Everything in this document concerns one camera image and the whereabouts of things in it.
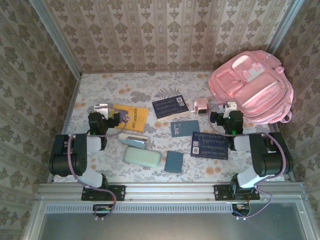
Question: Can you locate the thin navy QR code book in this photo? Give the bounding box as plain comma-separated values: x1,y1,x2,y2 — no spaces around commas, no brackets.
190,131,230,160

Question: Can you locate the pink pencil sharpener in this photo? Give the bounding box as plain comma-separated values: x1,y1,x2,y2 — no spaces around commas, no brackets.
191,97,210,115

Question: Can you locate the yellow cartoon cover book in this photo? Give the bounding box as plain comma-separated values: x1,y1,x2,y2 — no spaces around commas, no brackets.
109,104,149,133

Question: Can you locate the pink student backpack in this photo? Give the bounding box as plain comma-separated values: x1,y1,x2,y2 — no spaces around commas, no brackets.
208,49,294,125

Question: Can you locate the large teal notebook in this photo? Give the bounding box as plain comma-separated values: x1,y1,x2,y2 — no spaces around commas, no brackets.
170,119,200,138

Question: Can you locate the pale green pencil case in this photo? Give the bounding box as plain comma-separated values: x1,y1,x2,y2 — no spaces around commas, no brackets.
123,146,162,168

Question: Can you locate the thick navy QR code book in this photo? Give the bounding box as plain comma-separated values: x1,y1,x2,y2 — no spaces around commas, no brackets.
151,95,191,122

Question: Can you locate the small teal notebook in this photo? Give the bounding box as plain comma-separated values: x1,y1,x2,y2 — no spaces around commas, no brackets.
164,150,184,173

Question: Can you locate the grey metal sheet panel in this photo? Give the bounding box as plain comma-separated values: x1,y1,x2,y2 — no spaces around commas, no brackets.
37,201,310,240

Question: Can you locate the left aluminium table side rail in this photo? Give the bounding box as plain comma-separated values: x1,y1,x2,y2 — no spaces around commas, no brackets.
47,73,83,183

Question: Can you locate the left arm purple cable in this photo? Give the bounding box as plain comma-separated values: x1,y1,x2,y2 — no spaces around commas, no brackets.
66,104,131,222

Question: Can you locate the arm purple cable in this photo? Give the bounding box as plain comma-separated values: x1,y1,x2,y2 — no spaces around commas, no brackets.
208,103,287,222
66,104,131,222

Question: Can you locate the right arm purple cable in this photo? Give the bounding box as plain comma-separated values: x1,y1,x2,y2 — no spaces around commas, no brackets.
208,103,287,222

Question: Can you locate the left aluminium corner post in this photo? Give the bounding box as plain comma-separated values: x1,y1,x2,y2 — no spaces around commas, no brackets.
29,0,84,78

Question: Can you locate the aluminium corner post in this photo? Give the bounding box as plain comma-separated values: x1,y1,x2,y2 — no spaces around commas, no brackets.
268,0,305,55
29,0,84,78

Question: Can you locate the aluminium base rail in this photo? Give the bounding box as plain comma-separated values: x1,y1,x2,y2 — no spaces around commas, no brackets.
37,181,307,201

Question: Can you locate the grey slotted cable duct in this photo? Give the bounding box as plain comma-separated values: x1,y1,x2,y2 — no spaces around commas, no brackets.
46,203,236,214

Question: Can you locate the right aluminium corner post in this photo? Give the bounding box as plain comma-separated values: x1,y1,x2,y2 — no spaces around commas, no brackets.
268,0,305,55

